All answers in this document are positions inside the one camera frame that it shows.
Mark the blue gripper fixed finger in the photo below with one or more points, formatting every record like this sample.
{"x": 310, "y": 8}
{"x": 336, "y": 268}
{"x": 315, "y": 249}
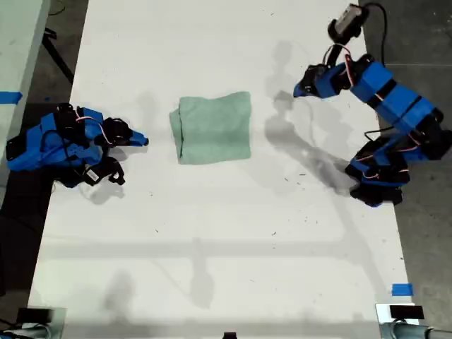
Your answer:
{"x": 316, "y": 95}
{"x": 136, "y": 142}

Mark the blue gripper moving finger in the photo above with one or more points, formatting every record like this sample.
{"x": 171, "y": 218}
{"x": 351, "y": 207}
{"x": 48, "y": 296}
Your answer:
{"x": 300, "y": 90}
{"x": 138, "y": 136}

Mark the pale green t-shirt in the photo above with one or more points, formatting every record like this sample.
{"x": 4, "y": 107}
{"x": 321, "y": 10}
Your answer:
{"x": 212, "y": 130}

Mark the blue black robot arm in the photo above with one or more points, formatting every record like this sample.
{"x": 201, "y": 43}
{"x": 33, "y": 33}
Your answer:
{"x": 399, "y": 102}
{"x": 35, "y": 148}

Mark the black stand leg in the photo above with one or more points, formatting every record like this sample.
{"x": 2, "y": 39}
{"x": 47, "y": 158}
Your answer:
{"x": 58, "y": 61}

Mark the blue tape strip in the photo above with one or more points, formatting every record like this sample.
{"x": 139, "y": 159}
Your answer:
{"x": 402, "y": 289}
{"x": 8, "y": 96}

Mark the pale side table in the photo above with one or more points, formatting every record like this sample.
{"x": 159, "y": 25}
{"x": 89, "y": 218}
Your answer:
{"x": 17, "y": 35}

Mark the small black box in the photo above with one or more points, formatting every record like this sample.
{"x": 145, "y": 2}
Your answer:
{"x": 33, "y": 315}
{"x": 406, "y": 312}

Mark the small black knob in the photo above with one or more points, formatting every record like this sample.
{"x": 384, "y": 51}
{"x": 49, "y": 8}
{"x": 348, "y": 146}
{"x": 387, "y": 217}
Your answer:
{"x": 229, "y": 335}

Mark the grey blue rounded object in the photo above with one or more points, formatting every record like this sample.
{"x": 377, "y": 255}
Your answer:
{"x": 31, "y": 332}
{"x": 406, "y": 332}

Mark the black camera box with label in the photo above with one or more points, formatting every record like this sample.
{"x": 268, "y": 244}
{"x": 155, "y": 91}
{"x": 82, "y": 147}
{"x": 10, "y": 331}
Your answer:
{"x": 92, "y": 175}

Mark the black silver camera box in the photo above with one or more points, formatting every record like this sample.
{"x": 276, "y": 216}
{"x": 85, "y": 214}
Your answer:
{"x": 347, "y": 17}

